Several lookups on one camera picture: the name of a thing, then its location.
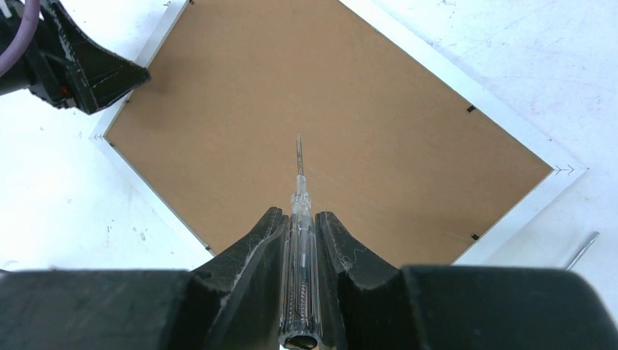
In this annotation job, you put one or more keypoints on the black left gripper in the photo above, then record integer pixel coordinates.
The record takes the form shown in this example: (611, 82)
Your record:
(65, 68)

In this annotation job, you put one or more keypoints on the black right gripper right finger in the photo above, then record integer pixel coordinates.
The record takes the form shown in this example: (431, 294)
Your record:
(370, 304)

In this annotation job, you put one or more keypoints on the yellow handle screwdriver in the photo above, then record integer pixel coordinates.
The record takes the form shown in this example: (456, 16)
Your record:
(581, 250)

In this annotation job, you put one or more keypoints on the clear handle screwdriver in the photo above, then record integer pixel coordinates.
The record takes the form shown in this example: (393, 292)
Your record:
(300, 320)

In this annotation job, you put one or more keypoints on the white picture frame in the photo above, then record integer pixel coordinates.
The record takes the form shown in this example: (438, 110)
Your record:
(419, 162)

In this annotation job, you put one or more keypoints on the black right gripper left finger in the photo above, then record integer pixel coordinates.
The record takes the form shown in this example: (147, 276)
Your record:
(231, 302)

